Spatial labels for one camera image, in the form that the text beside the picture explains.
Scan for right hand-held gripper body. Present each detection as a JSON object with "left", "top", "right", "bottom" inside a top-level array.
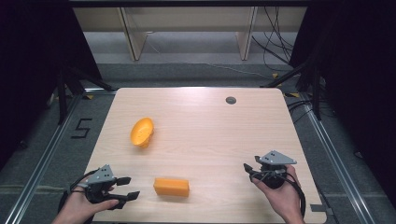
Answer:
[{"left": 250, "top": 150, "right": 298, "bottom": 190}]

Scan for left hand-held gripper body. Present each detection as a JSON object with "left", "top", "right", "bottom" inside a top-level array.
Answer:
[{"left": 78, "top": 163, "right": 118, "bottom": 205}]

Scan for orange rectangular block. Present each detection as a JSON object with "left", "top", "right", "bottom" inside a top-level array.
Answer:
[{"left": 152, "top": 176, "right": 191, "bottom": 198}]

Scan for orange plastic bowl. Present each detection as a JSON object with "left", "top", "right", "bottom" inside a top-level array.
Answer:
[{"left": 129, "top": 117, "right": 155, "bottom": 149}]

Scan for person's right hand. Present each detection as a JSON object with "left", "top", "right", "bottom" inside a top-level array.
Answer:
[{"left": 251, "top": 164, "right": 305, "bottom": 219}]

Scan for person's left hand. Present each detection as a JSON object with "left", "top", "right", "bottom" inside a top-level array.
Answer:
[{"left": 51, "top": 186, "right": 120, "bottom": 224}]

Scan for grey floor tape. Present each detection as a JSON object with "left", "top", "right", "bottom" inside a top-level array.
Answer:
[{"left": 309, "top": 203, "right": 327, "bottom": 215}]

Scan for black metal stand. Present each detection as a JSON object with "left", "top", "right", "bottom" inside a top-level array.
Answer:
[
  {"left": 261, "top": 57, "right": 323, "bottom": 121},
  {"left": 55, "top": 64, "right": 115, "bottom": 126}
]

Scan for dark curtain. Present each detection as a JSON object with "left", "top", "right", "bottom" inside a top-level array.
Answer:
[
  {"left": 0, "top": 0, "right": 103, "bottom": 171},
  {"left": 289, "top": 0, "right": 396, "bottom": 208}
]

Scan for beige desk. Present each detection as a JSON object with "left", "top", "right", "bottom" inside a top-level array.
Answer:
[{"left": 73, "top": 6, "right": 307, "bottom": 62}]

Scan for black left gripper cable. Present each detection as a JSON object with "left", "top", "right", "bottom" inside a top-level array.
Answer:
[{"left": 57, "top": 169, "right": 100, "bottom": 217}]

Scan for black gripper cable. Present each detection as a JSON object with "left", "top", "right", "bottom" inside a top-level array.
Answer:
[
  {"left": 57, "top": 169, "right": 100, "bottom": 217},
  {"left": 248, "top": 169, "right": 307, "bottom": 218}
]

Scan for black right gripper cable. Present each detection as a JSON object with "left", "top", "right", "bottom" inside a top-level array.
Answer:
[{"left": 248, "top": 169, "right": 307, "bottom": 218}]

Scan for aluminium floor rail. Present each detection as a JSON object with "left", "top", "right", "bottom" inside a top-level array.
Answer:
[
  {"left": 3, "top": 89, "right": 117, "bottom": 224},
  {"left": 300, "top": 92, "right": 376, "bottom": 224}
]

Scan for black floor cables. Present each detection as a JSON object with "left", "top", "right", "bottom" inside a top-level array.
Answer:
[{"left": 287, "top": 98, "right": 314, "bottom": 124}]

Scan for bundle of black hanging cables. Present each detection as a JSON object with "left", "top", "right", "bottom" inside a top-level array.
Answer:
[{"left": 251, "top": 7, "right": 297, "bottom": 68}]

